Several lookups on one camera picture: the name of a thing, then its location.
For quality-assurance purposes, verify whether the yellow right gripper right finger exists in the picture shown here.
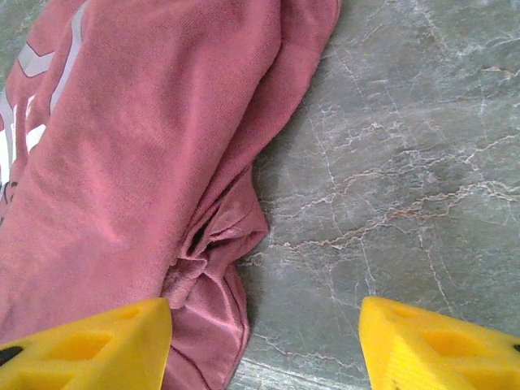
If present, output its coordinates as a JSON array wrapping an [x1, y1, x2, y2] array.
[[358, 296, 520, 390]]

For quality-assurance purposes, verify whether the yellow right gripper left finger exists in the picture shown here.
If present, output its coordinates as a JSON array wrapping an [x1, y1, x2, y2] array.
[[0, 297, 174, 390]]

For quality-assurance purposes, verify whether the maroon t-shirt with star print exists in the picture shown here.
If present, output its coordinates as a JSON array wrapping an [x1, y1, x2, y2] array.
[[0, 0, 343, 390]]

